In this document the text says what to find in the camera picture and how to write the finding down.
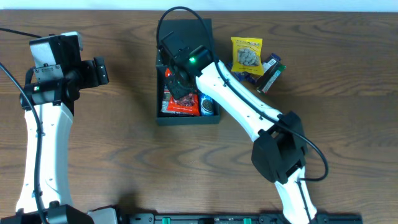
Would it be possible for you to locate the red Hacks candy bag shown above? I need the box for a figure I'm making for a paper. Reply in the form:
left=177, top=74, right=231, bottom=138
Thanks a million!
left=164, top=68, right=200, bottom=117

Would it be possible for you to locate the dark green box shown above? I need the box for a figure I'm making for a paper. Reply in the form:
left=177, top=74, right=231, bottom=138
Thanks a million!
left=155, top=19, right=221, bottom=126

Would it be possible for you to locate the blue Oreo cookie pack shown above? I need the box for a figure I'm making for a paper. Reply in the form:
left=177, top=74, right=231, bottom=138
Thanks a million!
left=200, top=93, right=214, bottom=116

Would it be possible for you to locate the yellow snack bag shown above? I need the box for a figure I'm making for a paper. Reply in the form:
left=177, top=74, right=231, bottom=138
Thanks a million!
left=231, top=37, right=264, bottom=76

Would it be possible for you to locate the small red green candy bar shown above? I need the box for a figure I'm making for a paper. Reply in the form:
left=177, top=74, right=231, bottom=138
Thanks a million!
left=256, top=62, right=286, bottom=93

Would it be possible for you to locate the black snack packet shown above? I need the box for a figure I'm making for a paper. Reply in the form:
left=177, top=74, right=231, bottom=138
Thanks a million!
left=160, top=85, right=171, bottom=113

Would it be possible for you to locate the dark blue Eclipse mint pack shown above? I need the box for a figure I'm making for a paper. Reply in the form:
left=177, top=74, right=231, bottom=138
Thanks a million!
left=262, top=53, right=281, bottom=73

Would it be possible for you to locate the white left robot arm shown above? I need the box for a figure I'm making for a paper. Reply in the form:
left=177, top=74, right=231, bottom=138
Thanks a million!
left=1, top=31, right=121, bottom=224

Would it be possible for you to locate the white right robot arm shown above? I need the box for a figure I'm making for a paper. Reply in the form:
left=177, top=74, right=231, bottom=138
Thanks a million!
left=157, top=32, right=317, bottom=223

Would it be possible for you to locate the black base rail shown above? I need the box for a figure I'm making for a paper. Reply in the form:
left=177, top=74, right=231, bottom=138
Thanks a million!
left=90, top=205, right=364, bottom=224

